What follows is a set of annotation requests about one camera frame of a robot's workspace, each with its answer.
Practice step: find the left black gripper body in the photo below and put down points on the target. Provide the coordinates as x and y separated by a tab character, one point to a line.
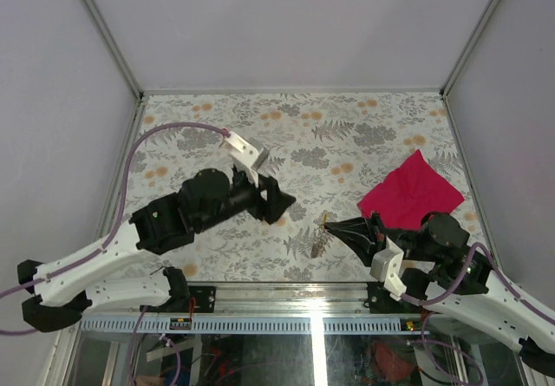
246	197

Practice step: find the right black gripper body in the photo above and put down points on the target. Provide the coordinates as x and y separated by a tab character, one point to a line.
381	233

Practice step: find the silver keyring bunch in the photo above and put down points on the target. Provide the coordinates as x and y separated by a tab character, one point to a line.
320	240

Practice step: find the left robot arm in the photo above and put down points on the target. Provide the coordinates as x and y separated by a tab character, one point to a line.
65	290

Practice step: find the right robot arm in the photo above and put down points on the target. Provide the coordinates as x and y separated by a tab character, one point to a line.
436	269

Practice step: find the pink cloth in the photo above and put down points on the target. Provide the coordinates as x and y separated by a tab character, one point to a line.
408	193

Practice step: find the floral table mat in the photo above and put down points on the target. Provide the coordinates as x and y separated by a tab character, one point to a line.
326	149

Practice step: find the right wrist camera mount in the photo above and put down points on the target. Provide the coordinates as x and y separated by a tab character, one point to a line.
385	268

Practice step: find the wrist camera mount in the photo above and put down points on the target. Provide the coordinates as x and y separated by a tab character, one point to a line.
247	156
385	268

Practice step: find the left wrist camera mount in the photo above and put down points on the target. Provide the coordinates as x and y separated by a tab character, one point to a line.
247	156

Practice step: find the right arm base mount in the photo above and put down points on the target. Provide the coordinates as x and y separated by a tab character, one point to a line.
379	301

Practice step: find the aluminium front rail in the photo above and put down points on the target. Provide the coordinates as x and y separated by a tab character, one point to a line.
346	299

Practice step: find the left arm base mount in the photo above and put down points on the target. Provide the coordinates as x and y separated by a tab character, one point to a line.
200	300

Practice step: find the slotted cable duct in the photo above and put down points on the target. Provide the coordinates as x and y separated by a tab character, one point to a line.
244	325

